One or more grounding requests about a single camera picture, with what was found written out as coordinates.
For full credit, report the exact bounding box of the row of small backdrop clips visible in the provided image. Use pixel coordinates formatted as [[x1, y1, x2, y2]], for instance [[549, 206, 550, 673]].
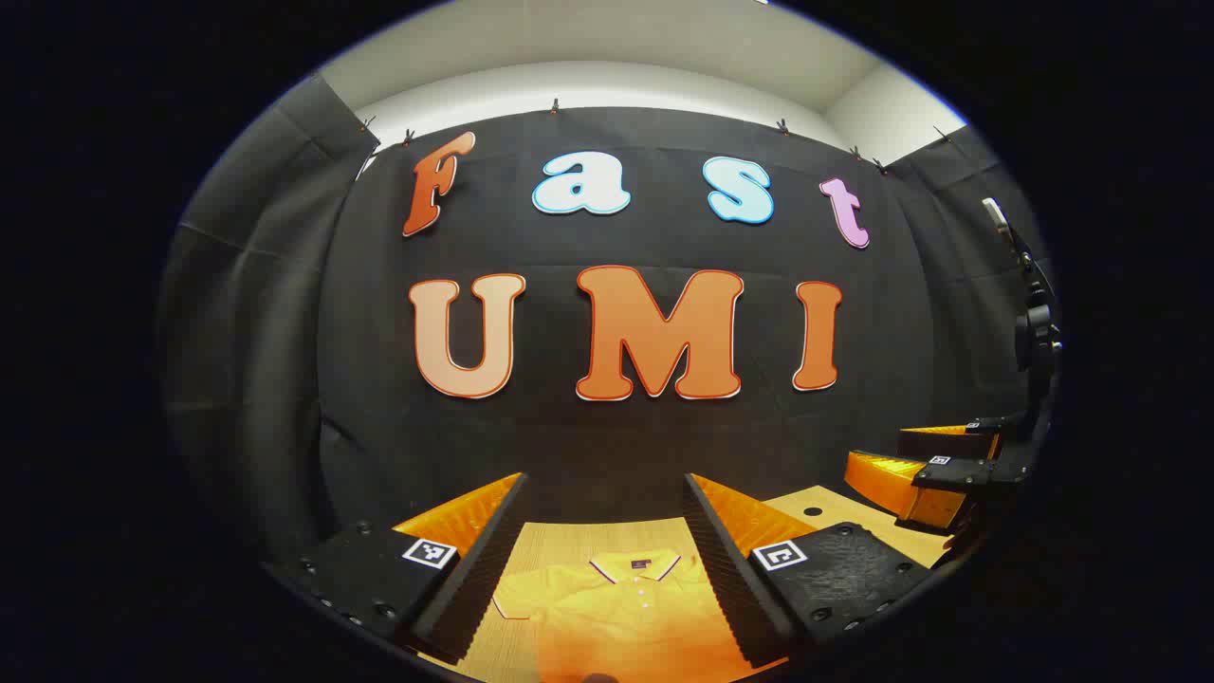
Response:
[[359, 98, 949, 177]]

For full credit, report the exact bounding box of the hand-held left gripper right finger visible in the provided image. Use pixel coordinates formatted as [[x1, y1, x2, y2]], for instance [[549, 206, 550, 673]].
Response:
[[681, 471, 938, 670]]

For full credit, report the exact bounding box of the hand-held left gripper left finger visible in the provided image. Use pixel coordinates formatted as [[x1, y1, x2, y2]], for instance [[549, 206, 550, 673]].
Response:
[[266, 471, 529, 665]]

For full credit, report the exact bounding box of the yellow T-shirt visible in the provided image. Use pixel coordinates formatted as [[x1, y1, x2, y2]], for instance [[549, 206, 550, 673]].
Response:
[[491, 548, 788, 683]]

